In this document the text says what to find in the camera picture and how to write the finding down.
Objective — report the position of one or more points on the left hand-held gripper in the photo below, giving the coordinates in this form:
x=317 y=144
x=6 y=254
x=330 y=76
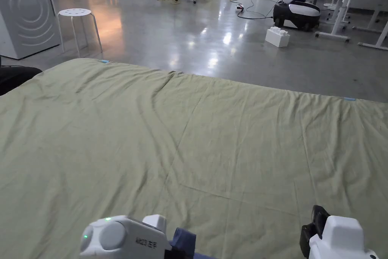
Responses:
x=121 y=237

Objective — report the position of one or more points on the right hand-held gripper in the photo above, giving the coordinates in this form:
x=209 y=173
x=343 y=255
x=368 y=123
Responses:
x=339 y=237

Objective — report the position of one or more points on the dark blue garment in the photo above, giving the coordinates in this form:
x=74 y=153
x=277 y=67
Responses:
x=183 y=239

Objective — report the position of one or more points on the bed with pale green sheet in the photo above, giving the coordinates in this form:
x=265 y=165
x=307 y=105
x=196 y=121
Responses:
x=194 y=137

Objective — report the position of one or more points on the white foam block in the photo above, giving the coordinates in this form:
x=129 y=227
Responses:
x=277 y=37

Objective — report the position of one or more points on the white and black robot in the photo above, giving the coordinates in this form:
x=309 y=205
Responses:
x=298 y=7

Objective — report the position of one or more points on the white washing machine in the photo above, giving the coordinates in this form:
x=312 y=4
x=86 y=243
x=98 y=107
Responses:
x=25 y=13

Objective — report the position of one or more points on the white power strip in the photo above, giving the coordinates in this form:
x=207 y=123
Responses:
x=240 y=7

